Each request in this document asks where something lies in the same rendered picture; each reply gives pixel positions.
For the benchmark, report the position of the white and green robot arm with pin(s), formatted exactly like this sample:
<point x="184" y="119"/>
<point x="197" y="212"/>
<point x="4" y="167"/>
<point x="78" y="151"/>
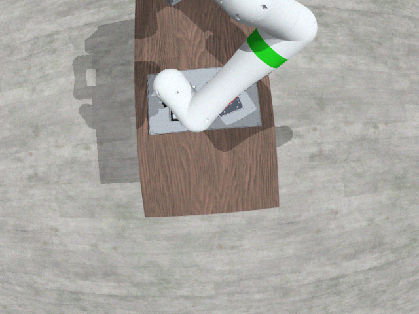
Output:
<point x="283" y="28"/>

